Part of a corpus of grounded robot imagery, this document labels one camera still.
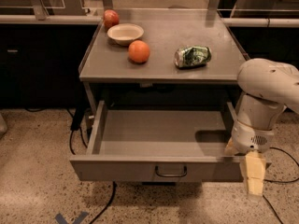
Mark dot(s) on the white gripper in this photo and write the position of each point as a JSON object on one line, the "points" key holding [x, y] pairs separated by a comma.
{"points": [[250, 140]]}

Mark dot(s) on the grey top drawer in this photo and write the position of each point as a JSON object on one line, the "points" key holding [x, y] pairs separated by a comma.
{"points": [[140, 145]]}

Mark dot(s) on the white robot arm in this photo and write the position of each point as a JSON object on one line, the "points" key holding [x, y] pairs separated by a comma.
{"points": [[268, 88]]}

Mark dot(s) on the grey drawer cabinet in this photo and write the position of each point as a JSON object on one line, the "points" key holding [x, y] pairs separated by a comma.
{"points": [[165, 31]]}

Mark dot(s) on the crushed green can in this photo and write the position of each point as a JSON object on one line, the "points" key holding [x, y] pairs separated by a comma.
{"points": [[193, 56]]}

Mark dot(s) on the orange fruit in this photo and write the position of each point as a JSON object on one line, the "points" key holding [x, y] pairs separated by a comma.
{"points": [[139, 51]]}

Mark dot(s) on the white bowl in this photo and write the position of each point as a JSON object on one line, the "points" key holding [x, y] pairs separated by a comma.
{"points": [[126, 33]]}

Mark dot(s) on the red apple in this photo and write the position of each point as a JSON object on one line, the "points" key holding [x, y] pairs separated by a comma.
{"points": [[111, 18]]}

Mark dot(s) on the blue tape mark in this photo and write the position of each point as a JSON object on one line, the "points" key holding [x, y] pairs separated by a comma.
{"points": [[60, 219]]}

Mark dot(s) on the dark counter left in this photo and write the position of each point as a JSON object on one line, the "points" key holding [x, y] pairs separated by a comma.
{"points": [[39, 64]]}

